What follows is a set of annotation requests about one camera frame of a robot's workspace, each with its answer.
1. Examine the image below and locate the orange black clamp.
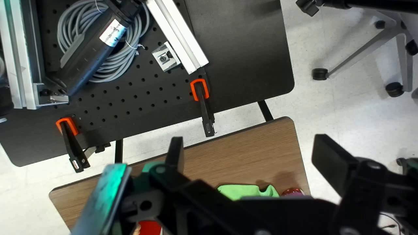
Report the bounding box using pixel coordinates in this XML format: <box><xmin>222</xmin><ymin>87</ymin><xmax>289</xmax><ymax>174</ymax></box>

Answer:
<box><xmin>189</xmin><ymin>79</ymin><xmax>214</xmax><ymax>138</ymax></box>
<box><xmin>55</xmin><ymin>117</ymin><xmax>108</xmax><ymax>173</ymax></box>

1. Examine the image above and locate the aluminium rail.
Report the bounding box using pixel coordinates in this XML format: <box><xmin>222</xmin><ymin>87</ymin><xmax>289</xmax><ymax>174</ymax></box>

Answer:
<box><xmin>145</xmin><ymin>0</ymin><xmax>209</xmax><ymax>75</ymax></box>

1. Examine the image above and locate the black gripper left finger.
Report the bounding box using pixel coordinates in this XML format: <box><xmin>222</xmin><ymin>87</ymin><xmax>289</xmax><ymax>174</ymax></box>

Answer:
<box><xmin>147</xmin><ymin>138</ymin><xmax>227</xmax><ymax>206</ymax></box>

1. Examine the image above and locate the green cloth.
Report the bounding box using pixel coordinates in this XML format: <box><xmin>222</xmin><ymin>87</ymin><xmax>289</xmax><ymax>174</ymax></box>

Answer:
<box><xmin>218</xmin><ymin>185</ymin><xmax>279</xmax><ymax>202</ymax></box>

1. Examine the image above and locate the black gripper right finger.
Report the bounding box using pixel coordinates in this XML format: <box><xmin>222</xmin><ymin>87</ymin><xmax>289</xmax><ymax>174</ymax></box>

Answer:
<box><xmin>312</xmin><ymin>135</ymin><xmax>359</xmax><ymax>196</ymax></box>

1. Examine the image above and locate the black perforated board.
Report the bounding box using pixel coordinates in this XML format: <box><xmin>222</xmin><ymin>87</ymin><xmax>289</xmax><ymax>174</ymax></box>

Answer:
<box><xmin>0</xmin><ymin>0</ymin><xmax>294</xmax><ymax>166</ymax></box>

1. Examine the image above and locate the grey coiled cable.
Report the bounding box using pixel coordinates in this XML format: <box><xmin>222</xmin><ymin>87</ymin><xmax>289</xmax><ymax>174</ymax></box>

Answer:
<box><xmin>56</xmin><ymin>0</ymin><xmax>151</xmax><ymax>85</ymax></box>

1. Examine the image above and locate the office chair base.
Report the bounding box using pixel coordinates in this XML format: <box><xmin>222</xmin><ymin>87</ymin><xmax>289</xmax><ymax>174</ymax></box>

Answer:
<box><xmin>296</xmin><ymin>0</ymin><xmax>418</xmax><ymax>97</ymax></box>

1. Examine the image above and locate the black power box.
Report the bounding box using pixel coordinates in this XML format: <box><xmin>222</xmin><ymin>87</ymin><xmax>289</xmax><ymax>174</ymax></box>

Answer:
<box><xmin>52</xmin><ymin>10</ymin><xmax>132</xmax><ymax>97</ymax></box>

